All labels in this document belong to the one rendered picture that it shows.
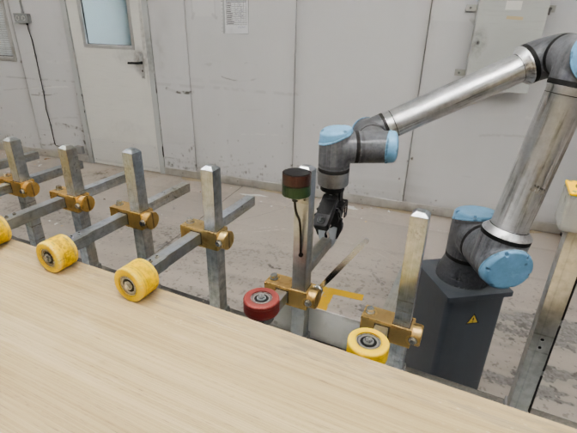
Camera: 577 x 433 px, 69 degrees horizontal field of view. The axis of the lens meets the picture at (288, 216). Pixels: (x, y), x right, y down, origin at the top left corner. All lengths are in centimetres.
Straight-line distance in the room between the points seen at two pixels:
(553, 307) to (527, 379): 18
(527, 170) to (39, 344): 127
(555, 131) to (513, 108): 218
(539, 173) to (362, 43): 235
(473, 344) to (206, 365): 122
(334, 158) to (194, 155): 317
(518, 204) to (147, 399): 110
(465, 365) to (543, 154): 89
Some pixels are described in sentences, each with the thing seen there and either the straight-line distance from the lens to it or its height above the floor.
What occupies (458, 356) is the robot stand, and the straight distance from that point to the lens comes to 182.
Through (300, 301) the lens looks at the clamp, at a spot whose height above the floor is 84.
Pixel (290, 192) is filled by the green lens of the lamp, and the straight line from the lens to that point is 86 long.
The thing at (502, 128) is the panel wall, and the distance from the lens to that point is 355.
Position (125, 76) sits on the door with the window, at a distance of 453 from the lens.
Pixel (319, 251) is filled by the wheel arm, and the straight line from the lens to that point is 122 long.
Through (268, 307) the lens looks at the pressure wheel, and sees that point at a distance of 92.
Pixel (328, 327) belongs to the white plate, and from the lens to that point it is 112.
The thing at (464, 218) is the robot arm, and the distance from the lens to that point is 156.
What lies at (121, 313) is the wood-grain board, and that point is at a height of 90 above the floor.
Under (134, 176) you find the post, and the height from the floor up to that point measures 108.
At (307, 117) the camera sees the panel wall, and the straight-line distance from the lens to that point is 368.
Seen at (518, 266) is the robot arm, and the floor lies 80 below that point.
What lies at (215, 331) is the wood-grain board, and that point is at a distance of 88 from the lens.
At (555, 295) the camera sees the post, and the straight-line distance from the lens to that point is 92.
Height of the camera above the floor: 146
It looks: 25 degrees down
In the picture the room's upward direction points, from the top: 1 degrees clockwise
